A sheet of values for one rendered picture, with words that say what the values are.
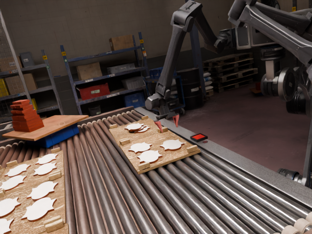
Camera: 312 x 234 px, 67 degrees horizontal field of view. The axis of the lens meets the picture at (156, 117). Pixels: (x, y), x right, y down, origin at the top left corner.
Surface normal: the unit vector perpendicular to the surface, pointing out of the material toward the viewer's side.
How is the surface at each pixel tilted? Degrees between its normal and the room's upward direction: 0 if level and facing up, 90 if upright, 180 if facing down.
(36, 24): 90
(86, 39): 90
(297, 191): 0
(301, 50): 87
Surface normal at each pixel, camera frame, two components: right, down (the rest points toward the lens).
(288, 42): -0.78, 0.27
